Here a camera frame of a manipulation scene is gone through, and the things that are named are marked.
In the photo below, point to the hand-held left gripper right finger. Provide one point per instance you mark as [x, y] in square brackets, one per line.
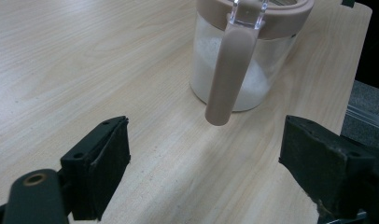
[324, 165]

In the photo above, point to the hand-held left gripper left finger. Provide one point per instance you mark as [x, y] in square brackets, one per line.
[97, 165]

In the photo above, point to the grey metal floor rail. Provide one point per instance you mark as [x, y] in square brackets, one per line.
[368, 116]

